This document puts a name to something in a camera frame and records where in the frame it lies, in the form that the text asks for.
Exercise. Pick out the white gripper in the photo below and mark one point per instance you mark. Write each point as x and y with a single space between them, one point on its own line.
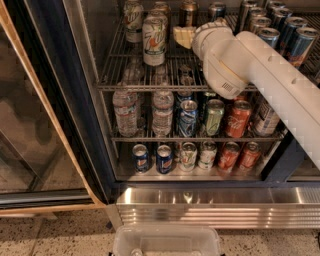
204 37

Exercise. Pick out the lone blue redbull can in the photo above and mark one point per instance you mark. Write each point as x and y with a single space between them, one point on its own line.
216 10

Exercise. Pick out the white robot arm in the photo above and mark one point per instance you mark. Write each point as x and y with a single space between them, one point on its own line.
230 62

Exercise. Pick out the brown tall can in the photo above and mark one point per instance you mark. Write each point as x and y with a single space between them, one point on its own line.
188 13

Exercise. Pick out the front 7up tall can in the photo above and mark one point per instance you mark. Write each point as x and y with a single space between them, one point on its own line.
154 41

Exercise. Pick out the back brown can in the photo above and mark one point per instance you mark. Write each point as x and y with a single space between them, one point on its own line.
162 6

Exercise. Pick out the middle 7up can behind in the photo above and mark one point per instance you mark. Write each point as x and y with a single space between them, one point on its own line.
158 14

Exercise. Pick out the back left 7up can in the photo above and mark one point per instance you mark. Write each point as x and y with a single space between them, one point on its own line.
133 19

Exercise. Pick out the blue pepsi can middle shelf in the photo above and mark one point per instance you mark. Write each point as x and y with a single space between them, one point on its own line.
187 120

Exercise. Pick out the green can middle shelf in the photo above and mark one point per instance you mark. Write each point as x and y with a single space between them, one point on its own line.
213 116

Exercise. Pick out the front redbull can left row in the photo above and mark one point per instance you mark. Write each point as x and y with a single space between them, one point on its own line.
269 35

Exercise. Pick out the red coca cola can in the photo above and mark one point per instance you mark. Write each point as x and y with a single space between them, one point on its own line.
237 119

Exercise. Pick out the right 7up can bottom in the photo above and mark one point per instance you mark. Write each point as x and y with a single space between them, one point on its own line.
208 151

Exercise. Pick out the left 7up can bottom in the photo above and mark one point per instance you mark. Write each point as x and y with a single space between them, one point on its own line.
188 154

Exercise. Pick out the right pepsi can bottom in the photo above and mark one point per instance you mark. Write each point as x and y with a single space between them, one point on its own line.
164 159

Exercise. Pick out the pepsi can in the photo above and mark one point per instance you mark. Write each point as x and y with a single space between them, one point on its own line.
140 158
164 159

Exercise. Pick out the left pepsi can bottom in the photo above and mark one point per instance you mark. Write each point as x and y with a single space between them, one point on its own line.
140 158

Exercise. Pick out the left coke can bottom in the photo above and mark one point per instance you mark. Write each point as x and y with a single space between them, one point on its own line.
228 156

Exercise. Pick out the coke can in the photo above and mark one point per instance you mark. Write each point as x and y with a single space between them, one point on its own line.
228 156
249 156

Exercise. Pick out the right coke can bottom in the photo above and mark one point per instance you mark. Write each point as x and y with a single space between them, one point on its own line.
249 156

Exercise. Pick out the glass fridge door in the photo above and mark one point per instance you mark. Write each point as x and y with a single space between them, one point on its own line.
44 166

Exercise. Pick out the steel fridge base grille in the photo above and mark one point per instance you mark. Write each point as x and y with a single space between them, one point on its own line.
220 208

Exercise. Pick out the right water bottle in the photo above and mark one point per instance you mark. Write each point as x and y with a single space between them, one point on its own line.
162 111

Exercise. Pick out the water bottle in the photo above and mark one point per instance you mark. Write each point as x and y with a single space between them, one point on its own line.
162 111
125 109

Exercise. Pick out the left water bottle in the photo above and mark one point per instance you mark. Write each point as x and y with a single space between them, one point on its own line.
125 109

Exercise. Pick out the clear plastic bin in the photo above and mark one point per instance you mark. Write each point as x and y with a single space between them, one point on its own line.
165 240

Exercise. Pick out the top wire shelf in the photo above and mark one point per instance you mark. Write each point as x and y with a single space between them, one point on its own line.
180 72

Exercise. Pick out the wire shelf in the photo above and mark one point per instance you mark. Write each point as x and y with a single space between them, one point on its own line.
145 134
180 72

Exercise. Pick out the middle wire shelf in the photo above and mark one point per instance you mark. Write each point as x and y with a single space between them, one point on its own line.
145 134

